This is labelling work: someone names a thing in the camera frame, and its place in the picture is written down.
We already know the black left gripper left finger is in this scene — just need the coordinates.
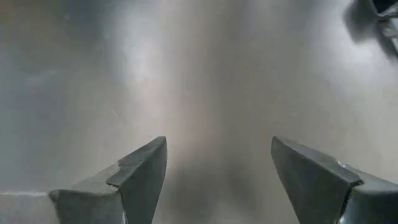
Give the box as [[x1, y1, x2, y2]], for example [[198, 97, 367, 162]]
[[48, 136, 168, 224]]

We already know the black table frame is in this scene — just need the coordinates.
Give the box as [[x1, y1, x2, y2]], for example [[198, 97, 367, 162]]
[[371, 0, 398, 60]]

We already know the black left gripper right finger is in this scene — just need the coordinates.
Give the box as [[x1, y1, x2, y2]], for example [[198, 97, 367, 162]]
[[270, 135, 398, 224]]

